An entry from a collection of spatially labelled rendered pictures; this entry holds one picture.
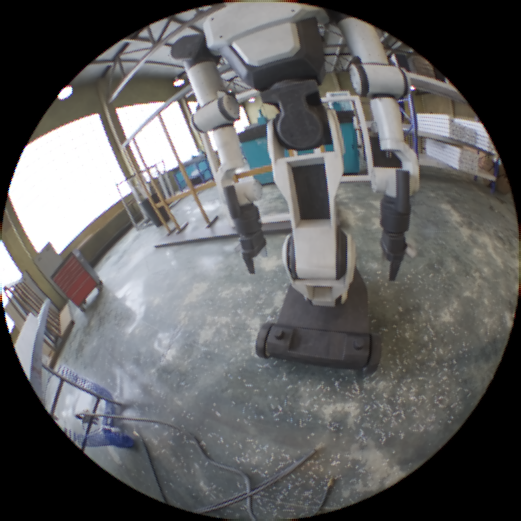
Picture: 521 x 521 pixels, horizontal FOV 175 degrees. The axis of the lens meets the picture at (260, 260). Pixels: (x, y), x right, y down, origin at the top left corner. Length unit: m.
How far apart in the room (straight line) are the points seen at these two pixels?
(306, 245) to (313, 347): 0.49
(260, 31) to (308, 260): 0.56
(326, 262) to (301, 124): 0.33
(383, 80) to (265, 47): 0.25
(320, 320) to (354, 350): 0.23
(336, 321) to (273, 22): 1.04
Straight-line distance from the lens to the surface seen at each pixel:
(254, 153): 3.39
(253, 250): 0.53
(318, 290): 0.71
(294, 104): 0.42
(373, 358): 0.80
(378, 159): 3.16
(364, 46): 0.51
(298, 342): 0.80
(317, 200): 0.43
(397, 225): 0.46
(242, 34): 0.48
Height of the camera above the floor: 0.93
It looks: 38 degrees down
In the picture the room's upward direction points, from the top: 22 degrees counter-clockwise
